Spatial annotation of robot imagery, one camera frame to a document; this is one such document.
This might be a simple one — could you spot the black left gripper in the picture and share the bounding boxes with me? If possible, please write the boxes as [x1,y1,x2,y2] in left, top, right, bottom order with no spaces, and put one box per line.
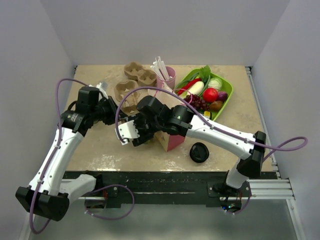
[91,95,128,125]

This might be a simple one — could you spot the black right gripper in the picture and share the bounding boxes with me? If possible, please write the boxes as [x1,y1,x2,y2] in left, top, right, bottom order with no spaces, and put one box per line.
[125,112,163,146]

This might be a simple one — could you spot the green paper coffee cup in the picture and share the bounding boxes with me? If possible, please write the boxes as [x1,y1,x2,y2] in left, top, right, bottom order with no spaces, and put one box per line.
[144,139,153,145]

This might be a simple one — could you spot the cardboard cup carrier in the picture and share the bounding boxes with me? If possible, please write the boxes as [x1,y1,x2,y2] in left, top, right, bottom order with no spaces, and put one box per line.
[114,80,148,116]

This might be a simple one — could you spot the pink paper gift bag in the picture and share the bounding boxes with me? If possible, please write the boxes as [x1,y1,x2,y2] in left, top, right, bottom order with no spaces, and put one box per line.
[147,86,193,153]

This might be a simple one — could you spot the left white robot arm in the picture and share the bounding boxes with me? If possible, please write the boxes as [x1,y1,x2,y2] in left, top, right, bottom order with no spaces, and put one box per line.
[15,83,117,221]

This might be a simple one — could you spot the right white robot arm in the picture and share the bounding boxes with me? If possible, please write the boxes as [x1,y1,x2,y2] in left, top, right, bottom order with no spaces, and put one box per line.
[133,95,266,197]

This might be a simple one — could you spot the red chili pepper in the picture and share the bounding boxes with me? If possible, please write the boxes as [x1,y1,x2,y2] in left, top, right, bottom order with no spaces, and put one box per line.
[176,78,202,95]

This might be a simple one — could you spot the purple grape bunch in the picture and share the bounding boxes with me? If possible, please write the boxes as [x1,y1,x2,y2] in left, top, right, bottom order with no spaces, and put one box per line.
[184,94,209,112]

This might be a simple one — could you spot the stack of cardboard cup carriers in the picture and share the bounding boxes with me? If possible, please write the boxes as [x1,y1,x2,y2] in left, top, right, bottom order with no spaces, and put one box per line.
[123,62,157,87]

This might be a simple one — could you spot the pink straw holder cup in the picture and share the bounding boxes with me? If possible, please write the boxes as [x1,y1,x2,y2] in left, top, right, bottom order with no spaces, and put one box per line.
[156,66,176,90]

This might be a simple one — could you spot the white wrapped straws bundle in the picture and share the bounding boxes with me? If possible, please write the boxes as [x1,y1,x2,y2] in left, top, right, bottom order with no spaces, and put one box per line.
[150,56,169,81]

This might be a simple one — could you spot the white radish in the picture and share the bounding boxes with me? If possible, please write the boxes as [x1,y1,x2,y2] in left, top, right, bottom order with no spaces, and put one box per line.
[180,81,205,99]

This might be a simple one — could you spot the green glass bottle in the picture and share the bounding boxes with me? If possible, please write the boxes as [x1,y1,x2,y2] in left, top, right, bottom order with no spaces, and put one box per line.
[203,111,212,120]

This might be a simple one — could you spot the long green beans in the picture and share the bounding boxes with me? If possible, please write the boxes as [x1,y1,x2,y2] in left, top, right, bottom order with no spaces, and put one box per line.
[176,76,211,97]

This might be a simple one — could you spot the red apple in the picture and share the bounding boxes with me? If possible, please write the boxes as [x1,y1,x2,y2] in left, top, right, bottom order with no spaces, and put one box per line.
[202,88,219,103]

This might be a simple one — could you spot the green leafy herb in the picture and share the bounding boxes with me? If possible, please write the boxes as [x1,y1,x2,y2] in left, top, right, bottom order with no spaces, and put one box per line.
[198,65,211,83]

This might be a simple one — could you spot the green cabbage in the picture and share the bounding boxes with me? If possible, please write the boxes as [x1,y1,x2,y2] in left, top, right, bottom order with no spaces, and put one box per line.
[208,77,223,91]

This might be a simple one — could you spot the purple onion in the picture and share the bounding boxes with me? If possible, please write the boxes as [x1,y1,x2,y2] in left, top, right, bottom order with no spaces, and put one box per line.
[217,91,228,102]

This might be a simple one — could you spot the green plastic tray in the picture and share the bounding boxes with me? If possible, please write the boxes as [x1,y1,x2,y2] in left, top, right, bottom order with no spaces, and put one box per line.
[175,68,233,121]

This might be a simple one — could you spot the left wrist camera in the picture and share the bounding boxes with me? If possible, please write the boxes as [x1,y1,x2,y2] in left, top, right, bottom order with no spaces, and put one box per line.
[95,81,109,99]

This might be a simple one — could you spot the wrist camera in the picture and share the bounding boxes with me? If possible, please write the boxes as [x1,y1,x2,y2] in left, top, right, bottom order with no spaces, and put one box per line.
[95,81,109,99]
[115,120,140,145]

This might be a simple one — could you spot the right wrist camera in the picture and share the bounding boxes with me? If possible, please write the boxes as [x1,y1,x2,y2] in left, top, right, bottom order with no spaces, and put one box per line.
[115,120,140,145]

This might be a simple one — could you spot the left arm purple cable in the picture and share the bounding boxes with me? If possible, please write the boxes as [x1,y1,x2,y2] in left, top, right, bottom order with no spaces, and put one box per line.
[28,78,101,235]

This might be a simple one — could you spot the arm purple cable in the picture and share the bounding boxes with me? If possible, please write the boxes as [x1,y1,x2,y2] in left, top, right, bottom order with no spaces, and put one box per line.
[114,85,309,161]
[28,78,101,235]

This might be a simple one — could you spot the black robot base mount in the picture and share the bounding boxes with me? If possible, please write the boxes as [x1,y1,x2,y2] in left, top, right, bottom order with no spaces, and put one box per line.
[62,170,253,209]

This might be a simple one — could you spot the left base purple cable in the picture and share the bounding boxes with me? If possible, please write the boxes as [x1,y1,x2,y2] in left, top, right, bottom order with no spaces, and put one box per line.
[84,185,135,221]

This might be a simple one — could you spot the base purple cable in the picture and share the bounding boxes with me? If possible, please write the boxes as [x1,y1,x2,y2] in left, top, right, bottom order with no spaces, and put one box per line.
[84,185,135,221]
[223,183,254,216]

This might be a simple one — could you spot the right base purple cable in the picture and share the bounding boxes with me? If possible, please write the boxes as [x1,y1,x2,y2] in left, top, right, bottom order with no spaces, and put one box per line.
[223,183,254,216]

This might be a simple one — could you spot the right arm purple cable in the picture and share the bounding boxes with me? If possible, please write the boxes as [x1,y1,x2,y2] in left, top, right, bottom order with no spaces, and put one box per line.
[114,85,309,161]

